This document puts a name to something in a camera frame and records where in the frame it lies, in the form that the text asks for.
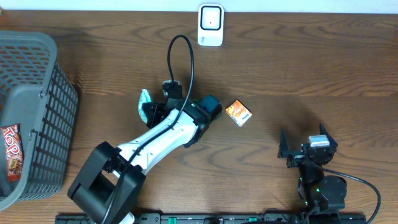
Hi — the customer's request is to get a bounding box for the black mounting rail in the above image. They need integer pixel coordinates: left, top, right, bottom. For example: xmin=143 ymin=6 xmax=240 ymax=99
xmin=55 ymin=212 xmax=368 ymax=224

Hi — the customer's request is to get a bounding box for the red chocolate bar wrapper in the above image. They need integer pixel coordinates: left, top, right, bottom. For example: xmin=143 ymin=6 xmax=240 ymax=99
xmin=1 ymin=124 xmax=24 ymax=182

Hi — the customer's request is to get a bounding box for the small orange box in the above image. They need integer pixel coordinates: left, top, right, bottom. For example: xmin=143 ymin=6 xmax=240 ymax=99
xmin=226 ymin=100 xmax=252 ymax=127

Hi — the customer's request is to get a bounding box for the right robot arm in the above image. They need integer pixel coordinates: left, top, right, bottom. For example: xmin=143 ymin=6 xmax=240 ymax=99
xmin=277 ymin=125 xmax=347 ymax=223

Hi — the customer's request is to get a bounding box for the grey plastic mesh basket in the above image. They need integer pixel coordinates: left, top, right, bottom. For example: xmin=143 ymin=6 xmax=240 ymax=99
xmin=1 ymin=30 xmax=79 ymax=210

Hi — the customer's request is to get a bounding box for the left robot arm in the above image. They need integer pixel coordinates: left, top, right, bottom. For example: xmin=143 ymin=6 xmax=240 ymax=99
xmin=67 ymin=95 xmax=222 ymax=223

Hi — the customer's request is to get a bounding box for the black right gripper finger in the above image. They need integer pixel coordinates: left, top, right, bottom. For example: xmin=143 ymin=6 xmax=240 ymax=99
xmin=277 ymin=129 xmax=290 ymax=159
xmin=319 ymin=123 xmax=338 ymax=147

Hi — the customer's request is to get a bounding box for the teal wet wipes pack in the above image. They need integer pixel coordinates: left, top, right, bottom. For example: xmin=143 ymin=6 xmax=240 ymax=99
xmin=137 ymin=88 xmax=153 ymax=123

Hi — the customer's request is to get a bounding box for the white barcode scanner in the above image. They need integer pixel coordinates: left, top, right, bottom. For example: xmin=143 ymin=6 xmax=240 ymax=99
xmin=197 ymin=4 xmax=224 ymax=47

